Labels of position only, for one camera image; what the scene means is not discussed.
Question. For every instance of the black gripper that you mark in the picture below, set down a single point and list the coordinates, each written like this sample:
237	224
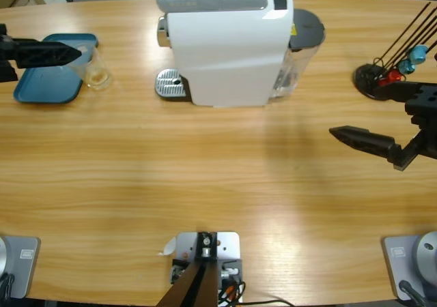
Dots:
428	116
7	54

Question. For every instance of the blue plastic tray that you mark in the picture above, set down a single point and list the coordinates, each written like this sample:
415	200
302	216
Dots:
44	88

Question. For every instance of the clear drinking glass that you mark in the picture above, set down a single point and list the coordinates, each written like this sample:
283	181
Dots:
97	76

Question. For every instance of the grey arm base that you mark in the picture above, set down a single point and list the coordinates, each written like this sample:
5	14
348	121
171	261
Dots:
396	269
24	269

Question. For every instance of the blue coffee capsule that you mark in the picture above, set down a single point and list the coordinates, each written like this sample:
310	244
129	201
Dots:
406	67
418	54

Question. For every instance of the white capsule coffee machine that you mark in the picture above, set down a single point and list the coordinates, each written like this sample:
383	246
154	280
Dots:
225	58

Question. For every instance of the black capsule holder with rods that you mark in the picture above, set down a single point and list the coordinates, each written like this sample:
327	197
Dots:
365	76

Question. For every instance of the clear water tank dark lid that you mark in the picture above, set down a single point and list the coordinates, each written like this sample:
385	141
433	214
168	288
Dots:
307	27

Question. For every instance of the white tape tab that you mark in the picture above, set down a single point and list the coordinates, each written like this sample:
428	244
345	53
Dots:
169	247

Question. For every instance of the white camera mounting block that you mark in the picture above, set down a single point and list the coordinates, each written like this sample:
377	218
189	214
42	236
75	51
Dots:
228	242

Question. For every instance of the dark camera post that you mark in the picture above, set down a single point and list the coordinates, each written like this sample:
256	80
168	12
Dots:
205	252

